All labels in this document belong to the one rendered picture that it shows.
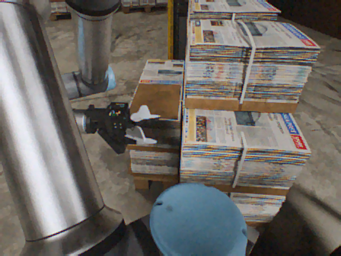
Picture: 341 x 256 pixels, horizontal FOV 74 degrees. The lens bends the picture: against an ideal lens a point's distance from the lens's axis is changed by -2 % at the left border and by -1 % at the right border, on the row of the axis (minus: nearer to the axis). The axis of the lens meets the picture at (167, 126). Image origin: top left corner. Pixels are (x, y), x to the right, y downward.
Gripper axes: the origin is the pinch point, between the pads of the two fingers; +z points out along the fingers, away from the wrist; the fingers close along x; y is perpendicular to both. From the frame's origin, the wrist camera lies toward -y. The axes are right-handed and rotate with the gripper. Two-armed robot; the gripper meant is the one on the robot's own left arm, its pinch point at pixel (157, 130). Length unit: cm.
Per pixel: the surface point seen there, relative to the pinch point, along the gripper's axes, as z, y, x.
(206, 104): 15.6, 0.1, 14.8
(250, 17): 35, 19, 54
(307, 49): 42.3, 20.3, 15.1
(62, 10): -251, -67, 452
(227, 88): 21.5, 6.7, 14.7
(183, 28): 5, -22, 182
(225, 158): 21.3, -7.9, -2.6
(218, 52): 17.3, 18.2, 15.4
